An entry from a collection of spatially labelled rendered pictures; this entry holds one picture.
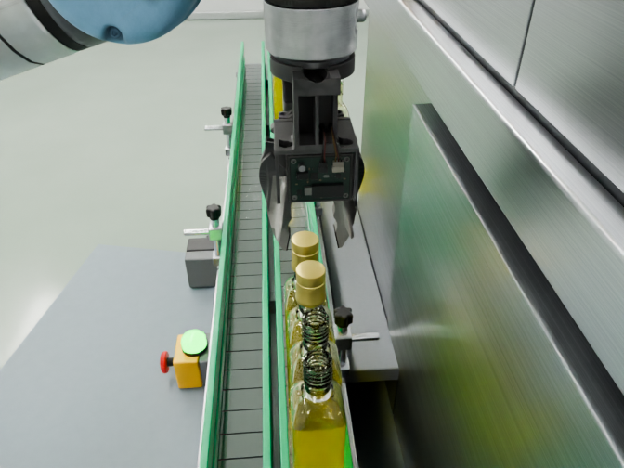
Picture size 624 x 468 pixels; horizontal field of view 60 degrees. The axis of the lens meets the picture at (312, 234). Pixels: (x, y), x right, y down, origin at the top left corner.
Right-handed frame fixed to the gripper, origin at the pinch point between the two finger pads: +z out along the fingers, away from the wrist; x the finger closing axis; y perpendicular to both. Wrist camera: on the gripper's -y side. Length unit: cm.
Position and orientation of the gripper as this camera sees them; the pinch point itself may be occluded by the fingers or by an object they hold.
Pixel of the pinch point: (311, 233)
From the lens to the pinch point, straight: 58.1
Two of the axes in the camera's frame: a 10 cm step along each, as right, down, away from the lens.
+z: 0.1, 8.1, 5.9
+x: 10.0, -0.5, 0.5
